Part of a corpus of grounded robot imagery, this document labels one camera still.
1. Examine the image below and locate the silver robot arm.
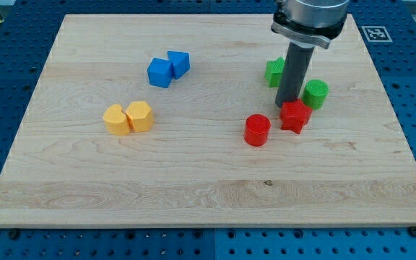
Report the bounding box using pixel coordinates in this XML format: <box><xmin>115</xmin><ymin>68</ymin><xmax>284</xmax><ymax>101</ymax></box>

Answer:
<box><xmin>271</xmin><ymin>0</ymin><xmax>349</xmax><ymax>49</ymax></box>

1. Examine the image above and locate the blue cube block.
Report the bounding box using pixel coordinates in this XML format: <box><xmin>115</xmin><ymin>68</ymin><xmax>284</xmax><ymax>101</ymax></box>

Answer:
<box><xmin>147</xmin><ymin>58</ymin><xmax>173</xmax><ymax>88</ymax></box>

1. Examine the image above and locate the red cylinder block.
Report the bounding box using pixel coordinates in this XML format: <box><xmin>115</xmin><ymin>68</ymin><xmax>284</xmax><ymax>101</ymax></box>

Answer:
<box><xmin>243</xmin><ymin>114</ymin><xmax>271</xmax><ymax>147</ymax></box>

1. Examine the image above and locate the yellow hexagon block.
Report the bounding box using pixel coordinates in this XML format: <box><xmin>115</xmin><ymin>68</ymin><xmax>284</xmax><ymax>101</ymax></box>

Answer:
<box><xmin>125</xmin><ymin>101</ymin><xmax>154</xmax><ymax>132</ymax></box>

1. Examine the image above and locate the light wooden board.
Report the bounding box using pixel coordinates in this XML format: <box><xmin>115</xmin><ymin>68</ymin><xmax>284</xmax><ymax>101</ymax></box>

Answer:
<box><xmin>0</xmin><ymin>14</ymin><xmax>416</xmax><ymax>229</ymax></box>

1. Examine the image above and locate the blue triangular block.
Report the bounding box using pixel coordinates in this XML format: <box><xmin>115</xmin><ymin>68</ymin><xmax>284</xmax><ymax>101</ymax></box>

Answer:
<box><xmin>167</xmin><ymin>51</ymin><xmax>191</xmax><ymax>79</ymax></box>

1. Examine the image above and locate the red star block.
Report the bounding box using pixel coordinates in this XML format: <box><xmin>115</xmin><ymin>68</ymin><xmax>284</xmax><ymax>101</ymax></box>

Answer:
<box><xmin>279</xmin><ymin>99</ymin><xmax>313</xmax><ymax>134</ymax></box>

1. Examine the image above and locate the green star block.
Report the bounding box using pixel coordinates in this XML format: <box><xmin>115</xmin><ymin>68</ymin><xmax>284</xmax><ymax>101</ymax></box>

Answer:
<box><xmin>264</xmin><ymin>57</ymin><xmax>285</xmax><ymax>87</ymax></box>

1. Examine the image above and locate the yellow heart block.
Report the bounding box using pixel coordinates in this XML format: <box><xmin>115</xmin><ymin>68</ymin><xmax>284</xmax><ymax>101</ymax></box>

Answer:
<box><xmin>103</xmin><ymin>104</ymin><xmax>131</xmax><ymax>136</ymax></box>

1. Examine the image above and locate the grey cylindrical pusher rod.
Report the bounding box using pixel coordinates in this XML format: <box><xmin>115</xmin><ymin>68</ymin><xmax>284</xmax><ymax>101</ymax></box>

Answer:
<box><xmin>275</xmin><ymin>42</ymin><xmax>314</xmax><ymax>108</ymax></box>

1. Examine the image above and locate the green cylinder block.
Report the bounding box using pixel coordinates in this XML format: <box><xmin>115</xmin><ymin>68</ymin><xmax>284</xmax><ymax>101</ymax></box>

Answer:
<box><xmin>302</xmin><ymin>79</ymin><xmax>329</xmax><ymax>110</ymax></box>

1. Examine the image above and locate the white fiducial marker tag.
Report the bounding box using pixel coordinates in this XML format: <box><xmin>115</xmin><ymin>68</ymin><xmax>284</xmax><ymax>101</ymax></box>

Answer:
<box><xmin>362</xmin><ymin>25</ymin><xmax>392</xmax><ymax>43</ymax></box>

